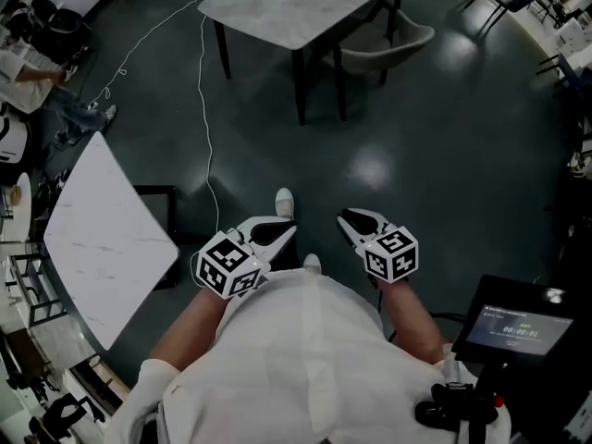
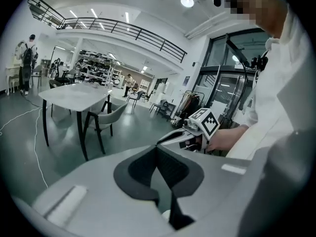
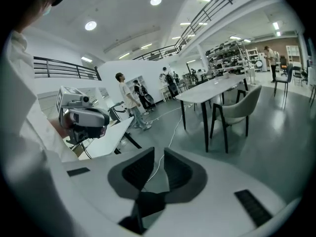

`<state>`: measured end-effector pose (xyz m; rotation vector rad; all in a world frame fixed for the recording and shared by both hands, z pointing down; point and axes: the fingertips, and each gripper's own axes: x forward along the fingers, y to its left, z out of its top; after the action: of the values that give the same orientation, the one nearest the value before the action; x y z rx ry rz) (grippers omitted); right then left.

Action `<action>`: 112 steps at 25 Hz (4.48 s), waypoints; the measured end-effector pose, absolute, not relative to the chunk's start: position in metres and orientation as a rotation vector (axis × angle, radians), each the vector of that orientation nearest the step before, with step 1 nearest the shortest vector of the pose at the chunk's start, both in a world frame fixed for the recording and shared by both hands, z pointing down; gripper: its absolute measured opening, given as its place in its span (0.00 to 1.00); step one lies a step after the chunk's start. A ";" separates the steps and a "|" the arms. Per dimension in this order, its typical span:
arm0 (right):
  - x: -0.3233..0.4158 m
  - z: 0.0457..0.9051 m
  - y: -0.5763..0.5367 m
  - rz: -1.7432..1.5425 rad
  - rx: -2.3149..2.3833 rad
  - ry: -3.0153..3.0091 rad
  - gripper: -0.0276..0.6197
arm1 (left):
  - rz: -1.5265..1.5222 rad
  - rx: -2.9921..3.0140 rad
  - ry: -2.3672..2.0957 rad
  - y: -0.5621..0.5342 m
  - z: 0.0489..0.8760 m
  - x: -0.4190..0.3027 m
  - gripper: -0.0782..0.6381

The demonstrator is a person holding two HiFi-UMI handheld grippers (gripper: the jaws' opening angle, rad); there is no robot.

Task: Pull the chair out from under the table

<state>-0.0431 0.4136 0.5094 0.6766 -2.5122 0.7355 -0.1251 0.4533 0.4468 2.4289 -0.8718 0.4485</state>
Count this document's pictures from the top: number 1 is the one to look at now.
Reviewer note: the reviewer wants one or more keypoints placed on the person's left forearm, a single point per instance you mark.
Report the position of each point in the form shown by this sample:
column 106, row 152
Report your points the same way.
column 185, row 326

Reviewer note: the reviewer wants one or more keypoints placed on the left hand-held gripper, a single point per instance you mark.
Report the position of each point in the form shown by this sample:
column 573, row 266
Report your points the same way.
column 222, row 262

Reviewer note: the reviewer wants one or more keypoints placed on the black metal rack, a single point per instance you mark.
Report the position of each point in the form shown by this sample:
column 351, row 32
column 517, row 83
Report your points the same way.
column 44, row 303

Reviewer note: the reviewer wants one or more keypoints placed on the black chest mount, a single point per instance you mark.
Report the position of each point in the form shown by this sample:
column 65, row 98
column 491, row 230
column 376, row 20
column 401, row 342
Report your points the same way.
column 455, row 410

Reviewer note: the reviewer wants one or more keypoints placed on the marble top table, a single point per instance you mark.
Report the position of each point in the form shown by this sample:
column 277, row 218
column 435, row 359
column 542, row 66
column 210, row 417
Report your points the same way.
column 296, row 3

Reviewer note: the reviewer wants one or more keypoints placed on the person's black trousers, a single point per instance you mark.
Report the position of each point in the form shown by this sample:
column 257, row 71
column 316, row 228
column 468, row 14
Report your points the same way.
column 284, row 257

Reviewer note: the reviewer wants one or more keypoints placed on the person's white left shoe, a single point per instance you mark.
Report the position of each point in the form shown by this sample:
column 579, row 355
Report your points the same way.
column 285, row 201

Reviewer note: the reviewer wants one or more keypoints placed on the person's right forearm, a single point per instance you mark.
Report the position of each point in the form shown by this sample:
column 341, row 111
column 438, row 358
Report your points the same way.
column 411, row 317

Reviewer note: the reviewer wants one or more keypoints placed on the white marble table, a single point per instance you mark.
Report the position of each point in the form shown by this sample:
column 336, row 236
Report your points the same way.
column 106, row 238

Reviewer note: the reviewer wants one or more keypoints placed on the person's white shirt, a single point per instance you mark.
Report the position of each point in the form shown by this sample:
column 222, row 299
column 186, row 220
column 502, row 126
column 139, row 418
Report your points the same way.
column 300, row 363

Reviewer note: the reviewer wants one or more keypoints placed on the white black machine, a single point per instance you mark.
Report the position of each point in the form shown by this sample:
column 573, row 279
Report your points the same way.
column 9, row 137

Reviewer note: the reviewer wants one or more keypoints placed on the person's white shoe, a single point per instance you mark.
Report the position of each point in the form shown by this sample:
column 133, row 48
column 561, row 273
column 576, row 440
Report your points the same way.
column 285, row 201
column 312, row 262

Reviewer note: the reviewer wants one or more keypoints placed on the grey upholstered chair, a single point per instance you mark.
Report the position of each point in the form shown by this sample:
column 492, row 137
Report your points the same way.
column 384, row 51

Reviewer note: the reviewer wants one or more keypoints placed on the small round white table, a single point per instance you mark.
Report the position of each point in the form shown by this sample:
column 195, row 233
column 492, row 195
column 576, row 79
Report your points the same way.
column 22, row 211

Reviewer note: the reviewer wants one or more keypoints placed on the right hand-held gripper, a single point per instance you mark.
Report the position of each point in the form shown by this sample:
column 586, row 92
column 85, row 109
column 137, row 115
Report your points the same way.
column 390, row 252

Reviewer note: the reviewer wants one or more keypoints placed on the person's white right shoe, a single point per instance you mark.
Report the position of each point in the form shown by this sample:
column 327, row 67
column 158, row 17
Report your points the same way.
column 312, row 262

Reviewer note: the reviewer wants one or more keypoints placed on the black tablet screen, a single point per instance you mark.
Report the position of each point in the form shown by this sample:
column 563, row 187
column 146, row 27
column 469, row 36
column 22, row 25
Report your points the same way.
column 513, row 322

